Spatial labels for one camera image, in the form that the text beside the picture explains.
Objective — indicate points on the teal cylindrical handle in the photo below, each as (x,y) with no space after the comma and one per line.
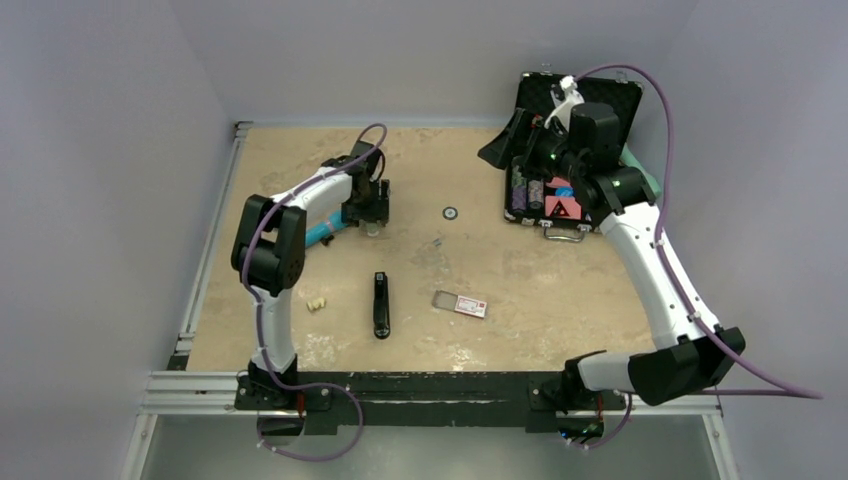
(628,159)

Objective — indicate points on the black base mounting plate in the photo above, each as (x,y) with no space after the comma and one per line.
(529,400)

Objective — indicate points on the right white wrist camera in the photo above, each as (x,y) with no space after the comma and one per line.
(565,96)

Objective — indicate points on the black poker chip case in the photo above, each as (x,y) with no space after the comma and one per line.
(623,99)

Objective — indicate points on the black stapler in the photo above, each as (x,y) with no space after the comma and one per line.
(381,306)

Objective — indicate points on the blue cylindrical bottle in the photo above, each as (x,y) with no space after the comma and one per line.
(333,223)

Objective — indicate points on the red white staple box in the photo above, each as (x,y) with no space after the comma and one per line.
(459,304)

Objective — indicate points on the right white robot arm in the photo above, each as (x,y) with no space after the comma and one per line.
(693,352)

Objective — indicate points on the beige green stapler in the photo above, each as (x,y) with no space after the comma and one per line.
(372,229)

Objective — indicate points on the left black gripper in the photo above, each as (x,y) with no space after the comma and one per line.
(378,211)

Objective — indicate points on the cream chess knight piece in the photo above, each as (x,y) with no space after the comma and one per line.
(316,304)

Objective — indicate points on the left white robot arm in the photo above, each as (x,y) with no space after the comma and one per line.
(269,250)

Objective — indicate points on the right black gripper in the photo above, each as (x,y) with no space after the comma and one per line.
(499,151)

